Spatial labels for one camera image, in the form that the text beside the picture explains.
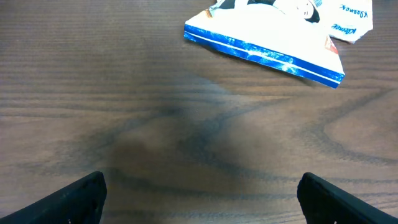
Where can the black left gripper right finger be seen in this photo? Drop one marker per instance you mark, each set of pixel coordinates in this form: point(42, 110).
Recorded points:
point(322, 202)

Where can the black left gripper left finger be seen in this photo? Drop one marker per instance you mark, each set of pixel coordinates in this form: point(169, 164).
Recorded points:
point(81, 202)

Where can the yellow snack bag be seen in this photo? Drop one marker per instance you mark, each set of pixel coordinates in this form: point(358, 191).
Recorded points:
point(282, 34)

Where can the small orange candy box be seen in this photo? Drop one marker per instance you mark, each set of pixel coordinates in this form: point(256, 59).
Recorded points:
point(347, 20)

